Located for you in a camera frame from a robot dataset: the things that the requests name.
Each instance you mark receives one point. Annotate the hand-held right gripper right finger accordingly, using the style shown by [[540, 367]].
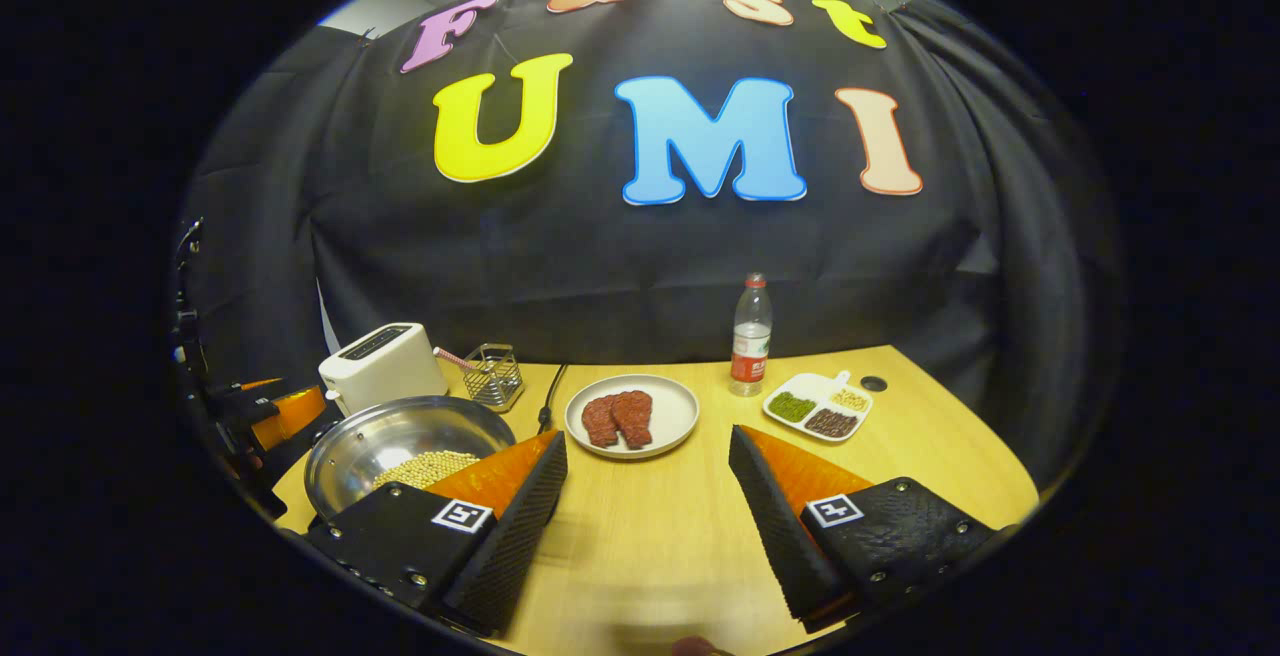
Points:
[[780, 536]]

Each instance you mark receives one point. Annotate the heap of soybeans in pot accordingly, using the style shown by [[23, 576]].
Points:
[[425, 468]]

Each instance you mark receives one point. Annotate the small heap of pale soybeans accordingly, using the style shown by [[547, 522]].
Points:
[[850, 400]]

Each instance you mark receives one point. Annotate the red white striped straw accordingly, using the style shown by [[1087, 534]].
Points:
[[452, 357]]

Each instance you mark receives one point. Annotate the heap of dark red beans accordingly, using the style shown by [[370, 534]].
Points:
[[830, 423]]

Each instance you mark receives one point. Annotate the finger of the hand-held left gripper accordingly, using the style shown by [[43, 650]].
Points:
[[235, 388], [290, 414]]

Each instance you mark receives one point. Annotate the round white plate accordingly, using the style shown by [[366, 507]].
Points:
[[670, 406]]

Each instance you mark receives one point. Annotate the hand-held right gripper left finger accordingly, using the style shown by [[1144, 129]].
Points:
[[515, 536]]

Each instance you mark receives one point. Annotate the clear plastic water bottle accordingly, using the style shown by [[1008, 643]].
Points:
[[750, 346]]

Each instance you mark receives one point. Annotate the heap of green mung beans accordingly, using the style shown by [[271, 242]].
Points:
[[791, 407]]

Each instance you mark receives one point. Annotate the white divided dish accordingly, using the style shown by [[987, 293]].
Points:
[[815, 384]]

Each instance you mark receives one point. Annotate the white toaster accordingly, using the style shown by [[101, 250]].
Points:
[[385, 371]]

